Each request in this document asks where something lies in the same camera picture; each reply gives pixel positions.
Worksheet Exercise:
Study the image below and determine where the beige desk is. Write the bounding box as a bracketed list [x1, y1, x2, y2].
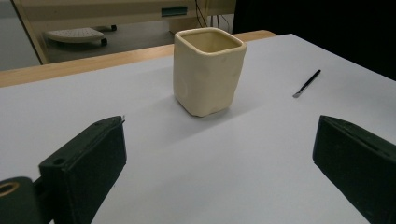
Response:
[11, 0, 237, 65]

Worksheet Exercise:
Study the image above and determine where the bundle of hanging cables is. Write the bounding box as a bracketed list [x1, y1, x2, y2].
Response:
[193, 0, 232, 30]

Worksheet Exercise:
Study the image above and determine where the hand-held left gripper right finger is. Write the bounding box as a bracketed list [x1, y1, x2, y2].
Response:
[312, 115, 396, 224]

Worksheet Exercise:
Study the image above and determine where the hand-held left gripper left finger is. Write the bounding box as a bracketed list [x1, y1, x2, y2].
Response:
[38, 116, 128, 224]

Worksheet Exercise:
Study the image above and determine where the wooden table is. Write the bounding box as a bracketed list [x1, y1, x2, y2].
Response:
[0, 29, 277, 89]

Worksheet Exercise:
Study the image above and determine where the cream square ceramic cup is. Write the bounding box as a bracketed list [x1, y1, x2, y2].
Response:
[172, 27, 248, 119]

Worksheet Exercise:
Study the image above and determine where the white table sheet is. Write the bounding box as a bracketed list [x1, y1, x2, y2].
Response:
[0, 33, 396, 224]

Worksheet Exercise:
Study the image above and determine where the white chair base with casters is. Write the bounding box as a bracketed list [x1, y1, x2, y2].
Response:
[42, 24, 118, 48]

